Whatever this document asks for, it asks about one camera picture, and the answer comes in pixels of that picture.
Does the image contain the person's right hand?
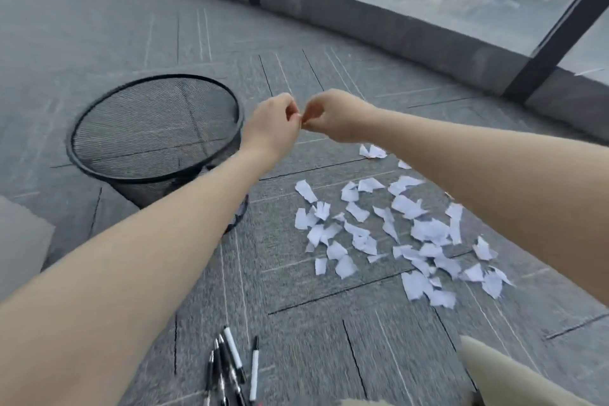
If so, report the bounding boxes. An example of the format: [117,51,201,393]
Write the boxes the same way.
[300,89,382,144]

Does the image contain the person's left hand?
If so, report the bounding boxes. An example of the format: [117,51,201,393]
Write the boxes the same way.
[239,93,303,170]

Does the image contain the person's right forearm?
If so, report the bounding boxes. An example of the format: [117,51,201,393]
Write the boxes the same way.
[370,106,609,298]

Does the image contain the person's left forearm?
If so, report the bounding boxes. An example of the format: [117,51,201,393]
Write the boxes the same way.
[0,150,286,406]

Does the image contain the black mesh wastebasket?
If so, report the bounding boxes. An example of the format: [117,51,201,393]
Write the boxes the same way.
[67,74,250,234]

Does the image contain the pile of torn white paper scraps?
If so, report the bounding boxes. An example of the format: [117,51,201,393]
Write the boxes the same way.
[293,144,517,310]

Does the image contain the thick white marker black cap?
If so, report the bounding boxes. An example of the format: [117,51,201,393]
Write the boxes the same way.
[223,327,248,385]

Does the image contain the slim white pen black cap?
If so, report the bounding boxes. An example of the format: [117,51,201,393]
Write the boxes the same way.
[249,335,260,404]

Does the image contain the person's beige trouser leg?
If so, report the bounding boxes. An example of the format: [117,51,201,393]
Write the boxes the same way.
[458,335,609,406]

